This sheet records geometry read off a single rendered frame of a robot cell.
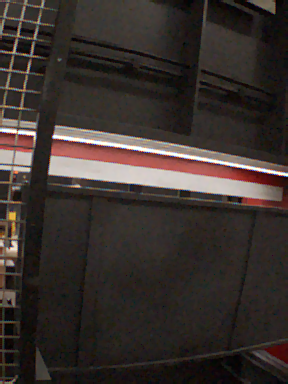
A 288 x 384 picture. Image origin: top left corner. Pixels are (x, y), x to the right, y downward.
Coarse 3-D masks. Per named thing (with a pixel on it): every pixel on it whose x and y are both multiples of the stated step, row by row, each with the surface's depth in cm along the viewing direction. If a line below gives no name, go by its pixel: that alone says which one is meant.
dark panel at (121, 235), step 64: (64, 192) 78; (128, 192) 83; (64, 256) 79; (128, 256) 85; (192, 256) 93; (256, 256) 101; (64, 320) 80; (128, 320) 87; (192, 320) 95; (256, 320) 105
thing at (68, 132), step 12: (12, 120) 97; (60, 132) 103; (72, 132) 104; (84, 132) 106; (96, 132) 107; (120, 144) 111; (132, 144) 112; (144, 144) 114; (156, 144) 115; (168, 144) 117; (192, 156) 121; (204, 156) 123; (216, 156) 125; (228, 156) 127; (264, 168) 134; (276, 168) 137
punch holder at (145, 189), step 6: (138, 186) 140; (144, 186) 138; (150, 186) 139; (156, 186) 140; (138, 192) 139; (144, 192) 138; (150, 192) 139; (156, 192) 140; (162, 192) 141; (168, 192) 142; (174, 192) 143
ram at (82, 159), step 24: (24, 144) 118; (72, 144) 125; (96, 144) 129; (0, 168) 116; (24, 168) 119; (72, 168) 126; (96, 168) 130; (120, 168) 133; (144, 168) 137; (168, 168) 141; (192, 168) 145; (216, 168) 150; (240, 168) 155; (216, 192) 151; (240, 192) 156; (264, 192) 162
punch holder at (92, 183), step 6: (84, 180) 132; (90, 180) 129; (96, 180) 130; (102, 180) 131; (84, 186) 131; (90, 186) 129; (96, 186) 130; (102, 186) 131; (108, 186) 132; (114, 186) 133; (120, 186) 134; (126, 186) 135
